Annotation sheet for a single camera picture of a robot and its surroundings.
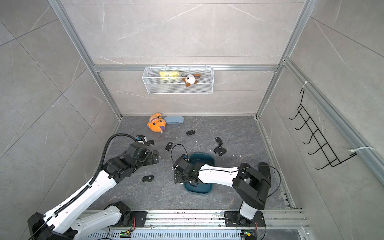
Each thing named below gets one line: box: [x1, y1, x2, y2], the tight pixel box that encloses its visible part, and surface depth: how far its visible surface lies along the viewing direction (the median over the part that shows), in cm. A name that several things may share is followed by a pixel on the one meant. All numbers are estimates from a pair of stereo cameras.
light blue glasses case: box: [164, 116, 185, 124], surface depth 117 cm
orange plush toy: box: [147, 112, 167, 134], surface depth 107 cm
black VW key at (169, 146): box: [165, 141, 173, 151], surface depth 103 cm
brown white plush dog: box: [182, 73, 202, 89], surface depth 88 cm
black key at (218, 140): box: [215, 137, 223, 145], surface depth 106 cm
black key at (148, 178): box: [142, 175, 154, 183], surface depth 88 cm
